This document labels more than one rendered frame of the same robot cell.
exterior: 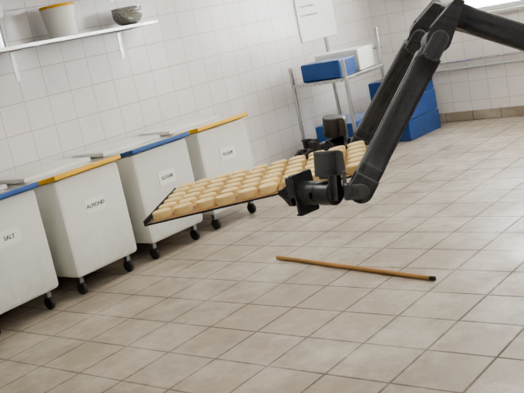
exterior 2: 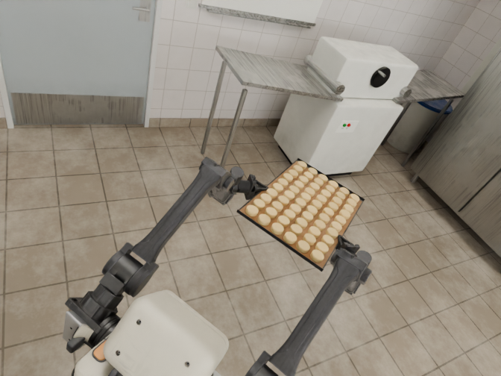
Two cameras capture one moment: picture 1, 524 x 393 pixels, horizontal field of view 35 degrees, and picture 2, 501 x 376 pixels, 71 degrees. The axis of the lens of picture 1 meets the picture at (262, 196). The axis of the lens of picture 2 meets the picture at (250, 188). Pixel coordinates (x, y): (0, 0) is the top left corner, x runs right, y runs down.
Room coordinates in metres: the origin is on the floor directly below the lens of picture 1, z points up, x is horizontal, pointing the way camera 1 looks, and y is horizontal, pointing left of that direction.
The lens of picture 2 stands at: (2.18, -1.26, 1.99)
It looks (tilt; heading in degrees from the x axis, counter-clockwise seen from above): 40 degrees down; 100
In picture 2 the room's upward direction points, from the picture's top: 22 degrees clockwise
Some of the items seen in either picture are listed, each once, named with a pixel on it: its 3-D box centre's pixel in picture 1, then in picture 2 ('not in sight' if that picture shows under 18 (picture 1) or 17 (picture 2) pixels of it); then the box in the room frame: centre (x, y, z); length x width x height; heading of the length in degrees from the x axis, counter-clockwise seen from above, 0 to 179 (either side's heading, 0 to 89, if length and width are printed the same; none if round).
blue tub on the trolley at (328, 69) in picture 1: (328, 69); not in sight; (7.41, -0.81, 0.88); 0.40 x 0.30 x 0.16; 53
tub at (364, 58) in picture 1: (345, 60); not in sight; (7.74, -1.00, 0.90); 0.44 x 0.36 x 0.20; 58
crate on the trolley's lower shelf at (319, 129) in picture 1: (348, 129); not in sight; (7.59, -0.90, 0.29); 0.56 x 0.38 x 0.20; 147
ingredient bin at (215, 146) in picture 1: (203, 171); not in sight; (6.26, 0.39, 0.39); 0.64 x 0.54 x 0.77; 47
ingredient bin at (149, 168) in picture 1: (143, 196); not in sight; (5.77, 0.82, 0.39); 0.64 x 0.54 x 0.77; 48
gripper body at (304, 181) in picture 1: (310, 192); (244, 186); (1.95, -0.12, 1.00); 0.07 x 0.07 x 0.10; 37
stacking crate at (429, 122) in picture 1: (408, 125); not in sight; (8.26, -1.58, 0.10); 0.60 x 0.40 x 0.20; 137
